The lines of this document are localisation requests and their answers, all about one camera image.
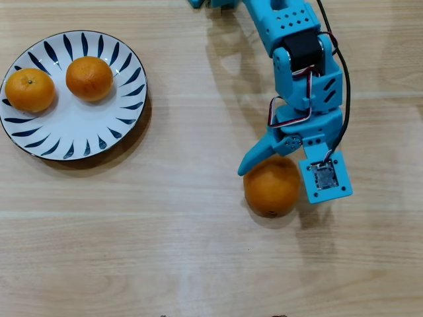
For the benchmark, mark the small orange with green stem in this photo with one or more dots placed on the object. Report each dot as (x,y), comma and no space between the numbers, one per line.
(29,90)

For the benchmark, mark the large oval orange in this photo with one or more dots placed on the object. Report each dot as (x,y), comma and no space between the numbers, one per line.
(271,190)

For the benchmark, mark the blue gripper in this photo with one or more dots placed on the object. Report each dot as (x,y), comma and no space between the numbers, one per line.
(308,124)

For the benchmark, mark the white plate with blue strokes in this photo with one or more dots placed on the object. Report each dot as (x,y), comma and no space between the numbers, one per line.
(79,128)

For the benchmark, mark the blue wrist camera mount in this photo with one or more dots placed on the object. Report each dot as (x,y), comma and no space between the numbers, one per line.
(325,178)

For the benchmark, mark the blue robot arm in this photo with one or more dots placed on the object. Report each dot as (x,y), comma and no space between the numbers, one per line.
(284,20)

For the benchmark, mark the orange with dark scratches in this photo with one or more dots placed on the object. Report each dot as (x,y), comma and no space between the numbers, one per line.
(89,79)

